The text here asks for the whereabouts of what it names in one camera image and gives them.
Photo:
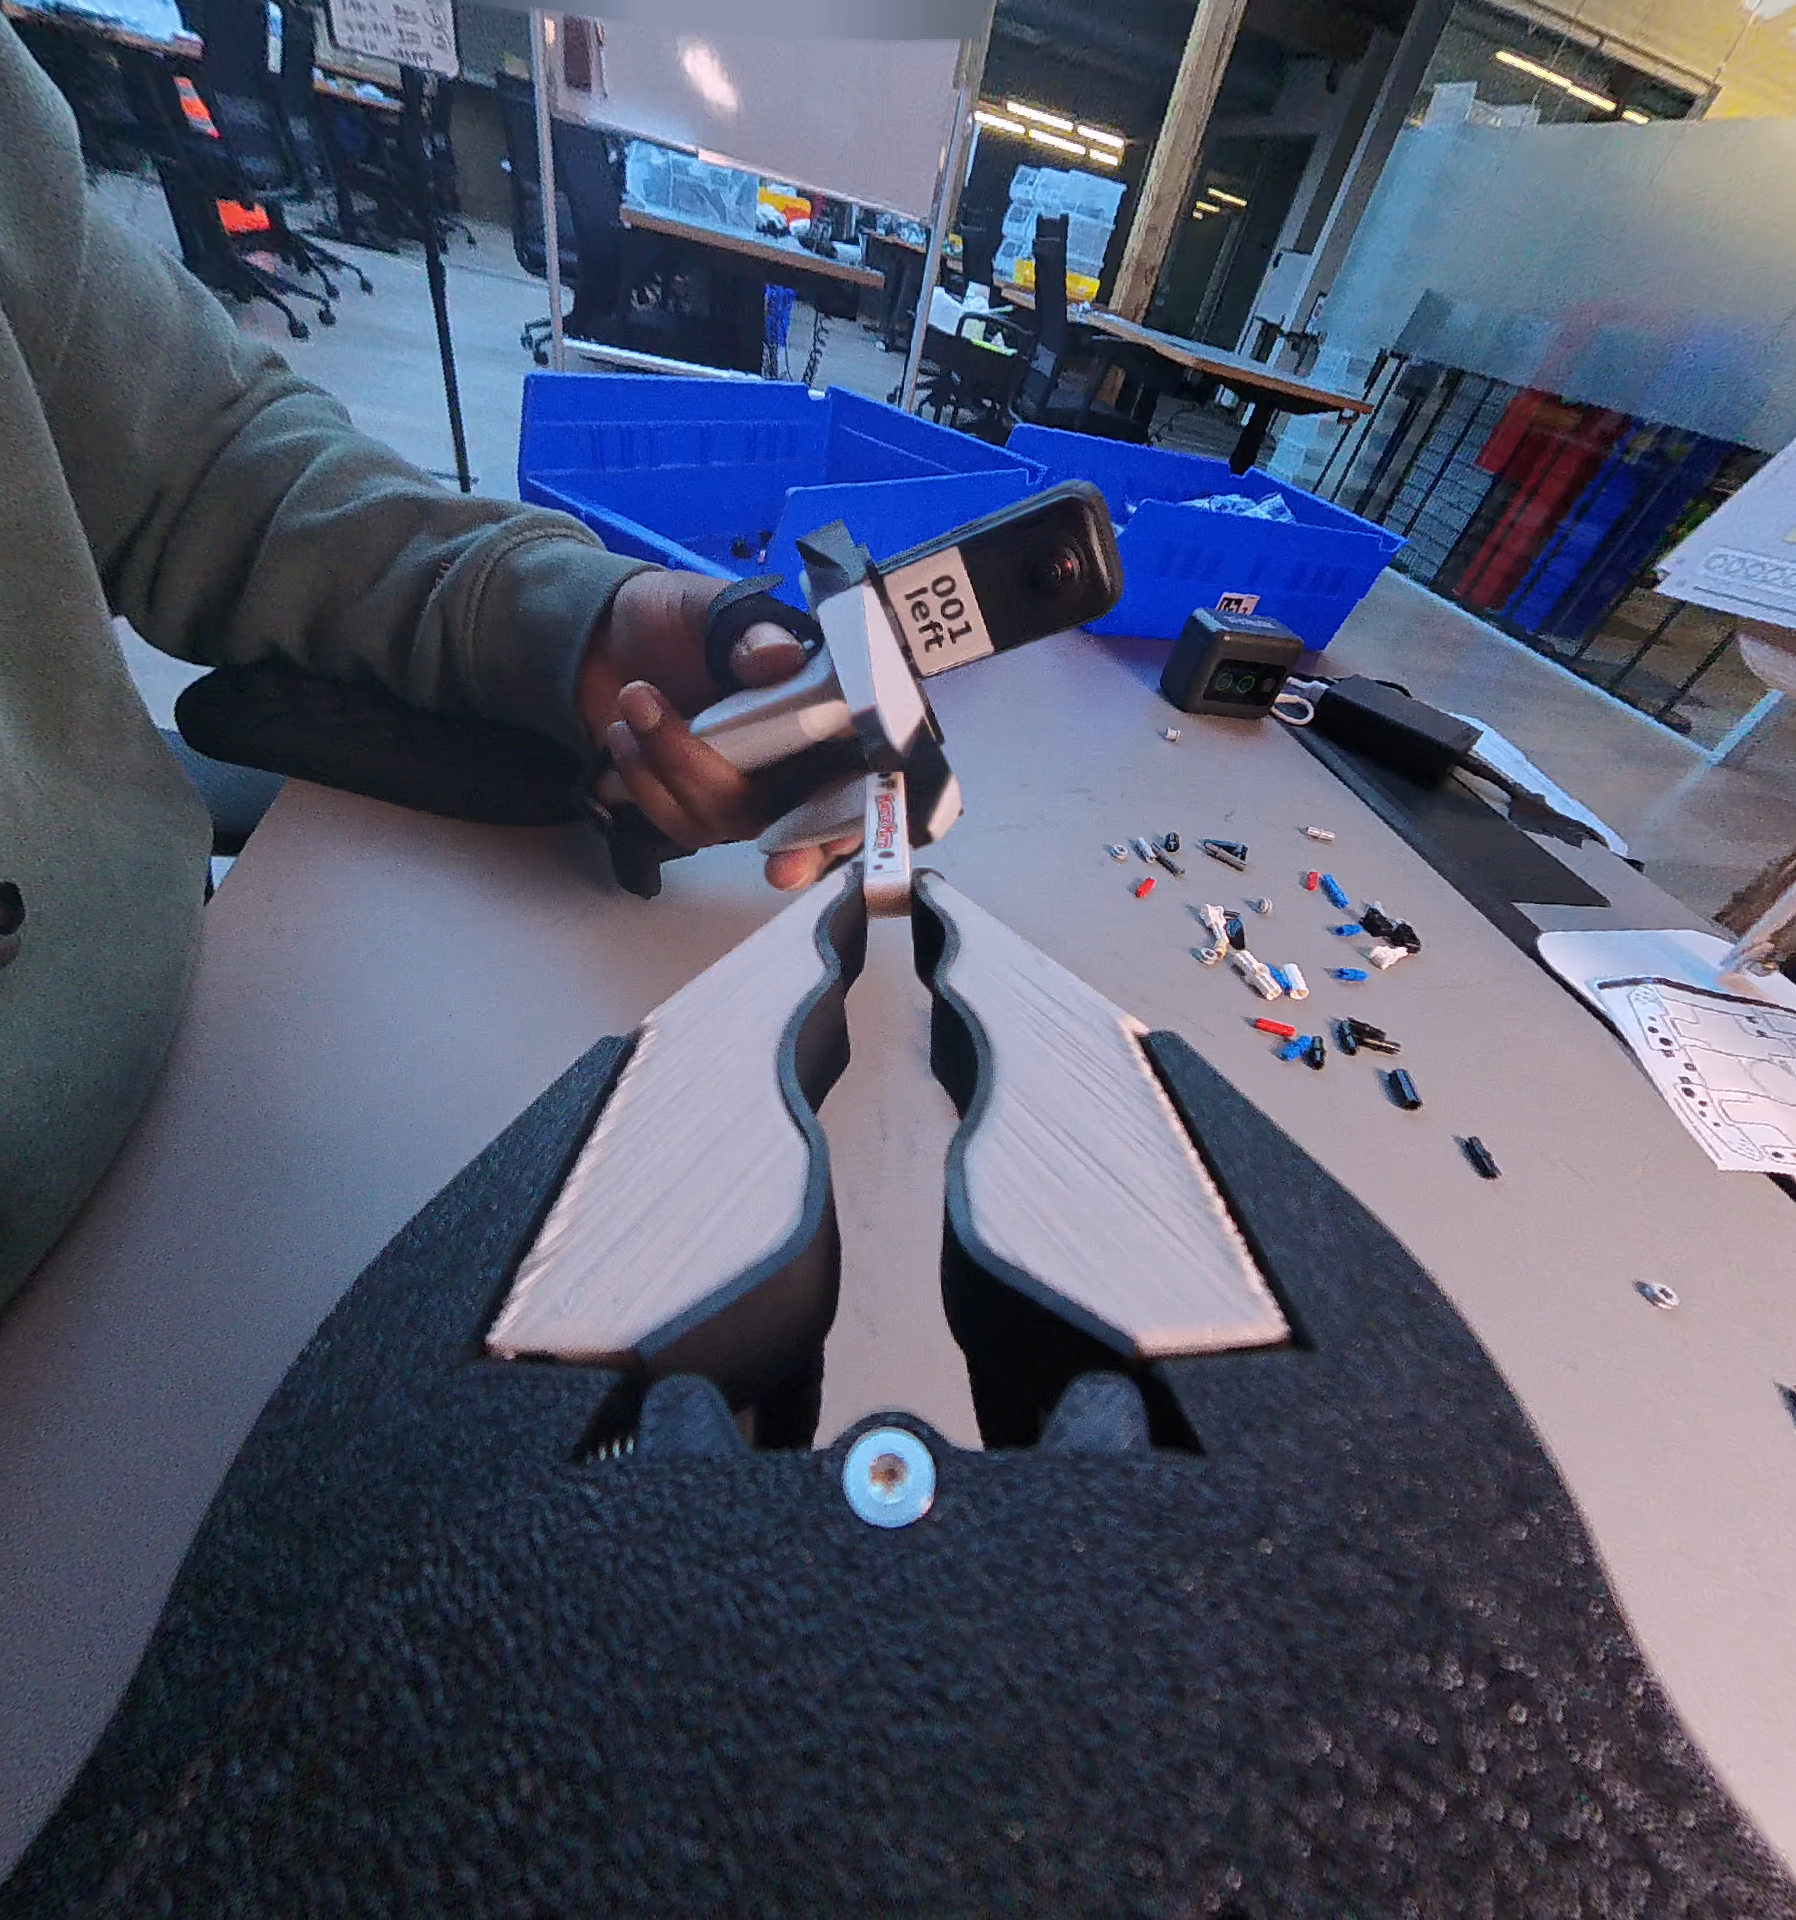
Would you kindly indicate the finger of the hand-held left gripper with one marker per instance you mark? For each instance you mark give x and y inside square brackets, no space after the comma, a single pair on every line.
[903,796]

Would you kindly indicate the person's left hand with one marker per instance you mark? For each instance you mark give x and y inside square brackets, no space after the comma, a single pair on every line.
[644,723]

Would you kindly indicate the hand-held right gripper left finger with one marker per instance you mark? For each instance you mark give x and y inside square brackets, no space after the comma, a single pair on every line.
[673,1186]

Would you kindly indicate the Lego instruction booklet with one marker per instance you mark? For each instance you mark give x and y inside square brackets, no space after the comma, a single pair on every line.
[1769,555]

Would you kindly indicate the black box device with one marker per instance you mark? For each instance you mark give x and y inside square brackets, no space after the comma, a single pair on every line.
[1229,669]

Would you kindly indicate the white sign on pole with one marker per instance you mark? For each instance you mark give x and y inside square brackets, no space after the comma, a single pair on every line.
[435,270]

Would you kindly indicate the white beam with red label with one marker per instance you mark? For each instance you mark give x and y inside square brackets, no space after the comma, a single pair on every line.
[885,872]

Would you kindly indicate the wooden pillar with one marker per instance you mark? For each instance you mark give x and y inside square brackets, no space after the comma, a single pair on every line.
[1175,152]

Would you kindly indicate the person's green sweatshirt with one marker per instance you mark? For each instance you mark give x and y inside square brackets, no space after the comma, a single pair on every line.
[43,751]

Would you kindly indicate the grey desk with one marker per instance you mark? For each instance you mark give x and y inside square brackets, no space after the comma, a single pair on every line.
[387,993]

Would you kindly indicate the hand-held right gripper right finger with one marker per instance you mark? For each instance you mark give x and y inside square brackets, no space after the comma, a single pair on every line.
[1109,1172]

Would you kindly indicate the person's left forearm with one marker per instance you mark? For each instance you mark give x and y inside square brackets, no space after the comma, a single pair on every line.
[360,572]

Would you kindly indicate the black power adapter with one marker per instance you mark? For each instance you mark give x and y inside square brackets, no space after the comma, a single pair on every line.
[1399,733]

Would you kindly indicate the wooden background desk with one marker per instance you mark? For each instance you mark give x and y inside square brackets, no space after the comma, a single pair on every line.
[734,247]
[1229,361]

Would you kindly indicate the scattered small building pieces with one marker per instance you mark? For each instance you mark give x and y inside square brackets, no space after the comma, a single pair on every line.
[1263,975]

